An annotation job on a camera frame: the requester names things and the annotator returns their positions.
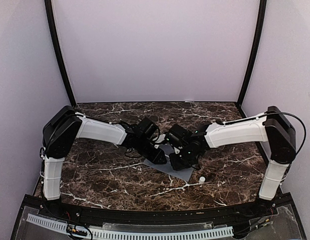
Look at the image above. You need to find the black front table rail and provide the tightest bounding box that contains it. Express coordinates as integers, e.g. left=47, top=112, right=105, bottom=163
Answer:
left=35, top=198, right=277, bottom=226

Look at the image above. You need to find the black left frame post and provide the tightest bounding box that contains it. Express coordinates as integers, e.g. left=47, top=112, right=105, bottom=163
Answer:
left=44, top=0, right=77, bottom=107

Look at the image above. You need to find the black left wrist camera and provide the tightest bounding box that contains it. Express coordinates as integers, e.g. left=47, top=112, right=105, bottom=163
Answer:
left=154, top=134, right=167, bottom=149

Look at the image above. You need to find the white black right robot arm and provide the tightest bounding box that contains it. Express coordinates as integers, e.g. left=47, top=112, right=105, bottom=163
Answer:
left=164, top=106, right=301, bottom=217

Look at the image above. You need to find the black frame post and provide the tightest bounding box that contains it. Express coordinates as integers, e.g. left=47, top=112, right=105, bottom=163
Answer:
left=44, top=0, right=77, bottom=107
left=236, top=0, right=267, bottom=108

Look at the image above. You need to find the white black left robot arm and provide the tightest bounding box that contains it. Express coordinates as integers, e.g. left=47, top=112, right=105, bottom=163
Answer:
left=40, top=105, right=167, bottom=218

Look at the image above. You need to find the white slotted cable duct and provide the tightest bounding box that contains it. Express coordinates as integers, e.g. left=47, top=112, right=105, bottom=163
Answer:
left=27, top=214, right=233, bottom=240

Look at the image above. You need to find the blue-grey envelope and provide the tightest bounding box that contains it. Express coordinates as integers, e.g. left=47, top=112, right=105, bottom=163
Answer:
left=143, top=145, right=194, bottom=182

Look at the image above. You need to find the black right frame post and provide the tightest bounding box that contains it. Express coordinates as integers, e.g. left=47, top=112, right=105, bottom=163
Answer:
left=236, top=0, right=267, bottom=108

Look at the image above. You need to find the white glue stick cap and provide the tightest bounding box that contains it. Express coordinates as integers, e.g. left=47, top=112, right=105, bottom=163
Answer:
left=198, top=176, right=205, bottom=184

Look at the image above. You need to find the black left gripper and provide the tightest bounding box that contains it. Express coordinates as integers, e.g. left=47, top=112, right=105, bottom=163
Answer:
left=136, top=137, right=167, bottom=165

